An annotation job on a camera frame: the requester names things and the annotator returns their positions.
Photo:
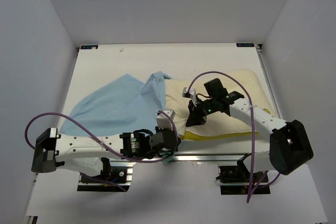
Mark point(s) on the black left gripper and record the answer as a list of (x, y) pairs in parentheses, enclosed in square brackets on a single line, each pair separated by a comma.
[(157, 129)]

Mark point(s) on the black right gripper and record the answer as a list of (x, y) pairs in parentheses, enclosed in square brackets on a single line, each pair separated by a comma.
[(195, 117)]

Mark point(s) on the cream quilted pillow yellow edge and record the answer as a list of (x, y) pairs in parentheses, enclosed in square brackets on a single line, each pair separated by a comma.
[(218, 124)]

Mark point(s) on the light blue pillowcase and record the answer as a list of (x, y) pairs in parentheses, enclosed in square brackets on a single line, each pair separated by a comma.
[(124, 105)]

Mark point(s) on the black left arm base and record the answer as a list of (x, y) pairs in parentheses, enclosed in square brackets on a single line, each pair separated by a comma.
[(112, 177)]

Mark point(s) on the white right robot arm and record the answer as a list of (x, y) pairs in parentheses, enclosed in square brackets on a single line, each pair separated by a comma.
[(289, 146)]

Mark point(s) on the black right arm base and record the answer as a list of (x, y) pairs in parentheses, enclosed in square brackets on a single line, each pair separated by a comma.
[(234, 180)]

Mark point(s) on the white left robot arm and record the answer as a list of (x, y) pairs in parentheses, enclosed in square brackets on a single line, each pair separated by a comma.
[(89, 156)]

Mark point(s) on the blue sticker right corner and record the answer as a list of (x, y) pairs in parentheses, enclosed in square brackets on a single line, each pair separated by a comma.
[(245, 44)]

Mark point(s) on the blue sticker corner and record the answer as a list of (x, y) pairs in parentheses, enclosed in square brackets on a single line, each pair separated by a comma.
[(245, 44), (89, 47)]

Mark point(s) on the blue sticker left corner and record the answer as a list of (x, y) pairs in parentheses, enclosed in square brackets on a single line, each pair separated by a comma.
[(89, 47)]

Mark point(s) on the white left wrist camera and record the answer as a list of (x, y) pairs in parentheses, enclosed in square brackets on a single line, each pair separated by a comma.
[(164, 119)]

